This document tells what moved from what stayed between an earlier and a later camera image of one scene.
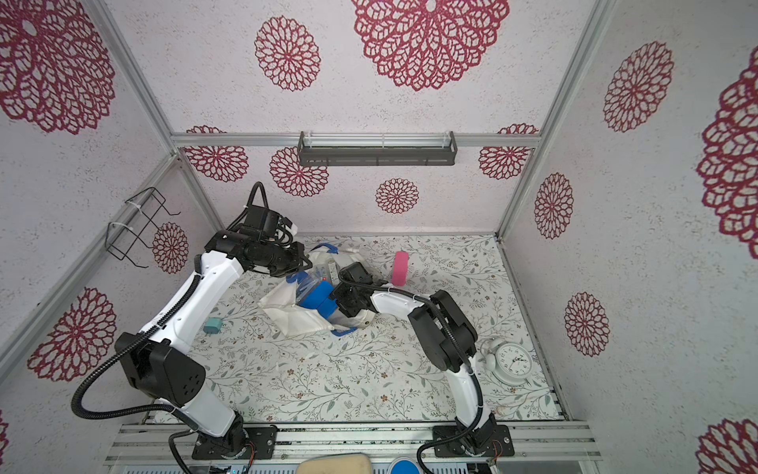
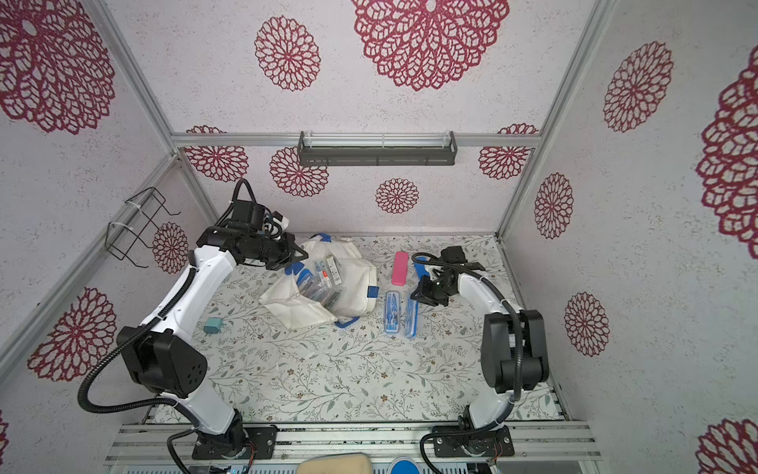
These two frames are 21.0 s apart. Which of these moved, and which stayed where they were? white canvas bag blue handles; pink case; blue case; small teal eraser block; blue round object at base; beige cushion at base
Moved: white canvas bag blue handles; blue case
Stayed: beige cushion at base; blue round object at base; pink case; small teal eraser block
